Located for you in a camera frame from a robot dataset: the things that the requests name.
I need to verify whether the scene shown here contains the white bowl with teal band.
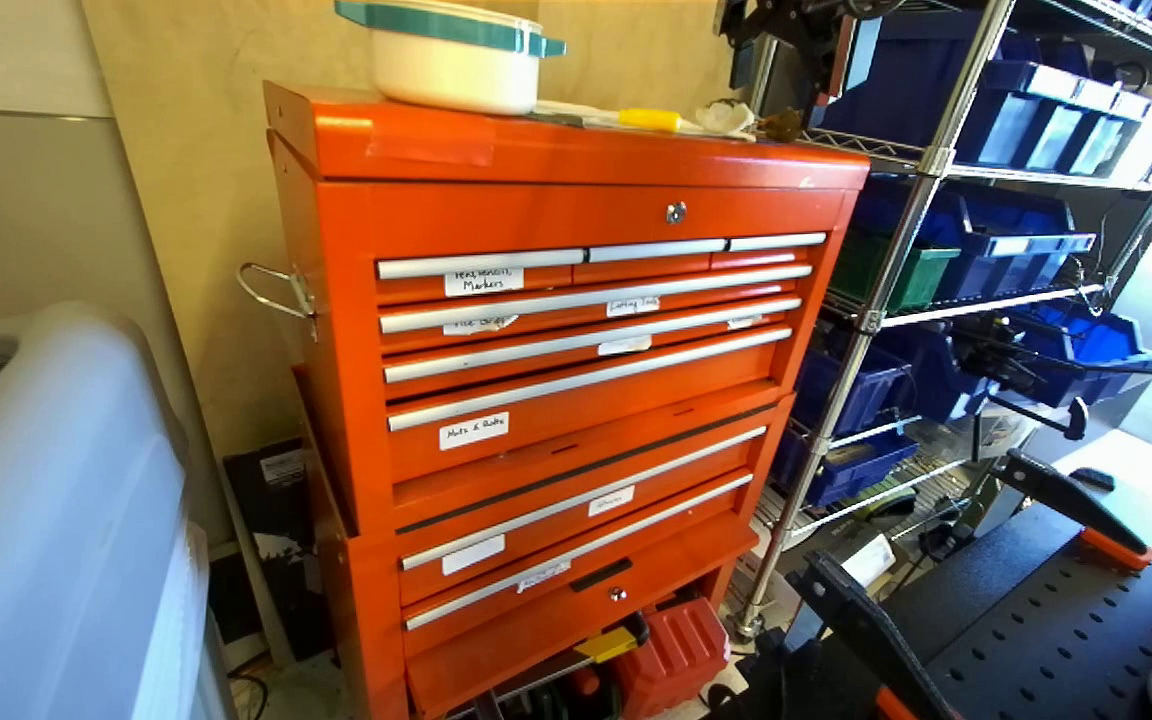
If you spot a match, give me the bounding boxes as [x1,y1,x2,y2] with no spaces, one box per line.
[331,0,569,120]

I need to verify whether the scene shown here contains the orange metal tool chest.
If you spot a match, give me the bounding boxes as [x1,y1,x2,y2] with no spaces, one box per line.
[259,76,875,720]

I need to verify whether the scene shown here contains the small yellow object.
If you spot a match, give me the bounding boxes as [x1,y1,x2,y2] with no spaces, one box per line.
[613,103,704,136]

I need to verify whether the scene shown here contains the blue storage bin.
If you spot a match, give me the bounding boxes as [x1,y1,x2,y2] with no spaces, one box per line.
[913,184,1101,304]
[1000,304,1152,403]
[772,424,922,515]
[792,335,922,438]

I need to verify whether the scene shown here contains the yellow tool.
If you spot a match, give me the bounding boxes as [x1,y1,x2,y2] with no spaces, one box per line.
[571,626,643,670]

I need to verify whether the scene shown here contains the red plastic toolbox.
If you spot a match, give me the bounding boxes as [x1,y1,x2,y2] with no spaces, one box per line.
[613,593,732,720]

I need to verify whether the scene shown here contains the green storage bin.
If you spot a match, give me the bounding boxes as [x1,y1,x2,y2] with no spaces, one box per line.
[833,197,965,318]

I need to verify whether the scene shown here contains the large dark blue bin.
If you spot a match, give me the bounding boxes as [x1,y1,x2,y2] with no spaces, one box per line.
[821,5,1008,152]

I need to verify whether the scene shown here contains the black tool on shelf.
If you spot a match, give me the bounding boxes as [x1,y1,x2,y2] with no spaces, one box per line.
[962,318,1093,444]

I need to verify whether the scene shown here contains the blue bin with white labels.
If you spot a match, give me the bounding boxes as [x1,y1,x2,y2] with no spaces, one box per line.
[957,56,1152,184]

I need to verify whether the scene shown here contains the translucent plastic storage bin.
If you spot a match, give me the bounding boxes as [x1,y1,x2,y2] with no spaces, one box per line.
[0,300,230,720]

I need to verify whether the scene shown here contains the chrome chest side handle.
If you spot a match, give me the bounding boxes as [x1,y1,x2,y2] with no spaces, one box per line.
[234,258,322,324]

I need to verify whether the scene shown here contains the black clamp with orange handle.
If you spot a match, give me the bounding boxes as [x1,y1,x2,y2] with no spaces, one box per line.
[789,554,970,720]
[994,451,1152,576]

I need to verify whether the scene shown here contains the metal wire shelf rack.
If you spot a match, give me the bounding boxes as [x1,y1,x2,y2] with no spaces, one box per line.
[732,0,1152,638]

